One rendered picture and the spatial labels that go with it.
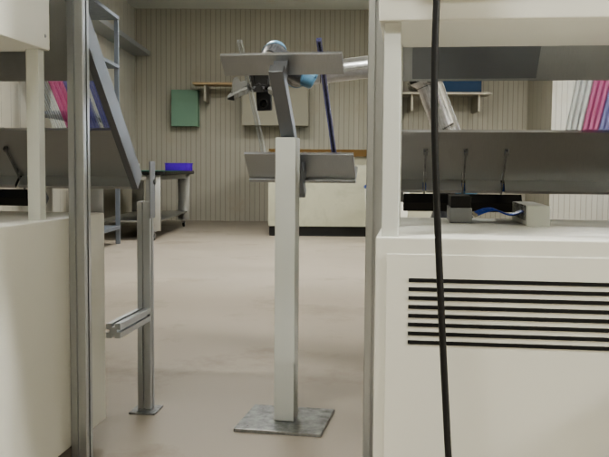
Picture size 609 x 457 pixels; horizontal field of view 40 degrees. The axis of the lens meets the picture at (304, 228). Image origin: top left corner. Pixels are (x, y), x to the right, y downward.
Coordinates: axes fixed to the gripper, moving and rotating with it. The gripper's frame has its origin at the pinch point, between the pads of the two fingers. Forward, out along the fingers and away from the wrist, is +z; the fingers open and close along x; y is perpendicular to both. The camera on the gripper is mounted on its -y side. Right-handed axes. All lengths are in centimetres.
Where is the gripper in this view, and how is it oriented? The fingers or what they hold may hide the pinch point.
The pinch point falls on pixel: (253, 101)
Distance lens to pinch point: 246.5
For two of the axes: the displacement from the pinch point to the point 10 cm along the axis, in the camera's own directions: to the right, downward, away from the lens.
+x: 9.8, 0.2, -1.9
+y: -0.8, -8.4, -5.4
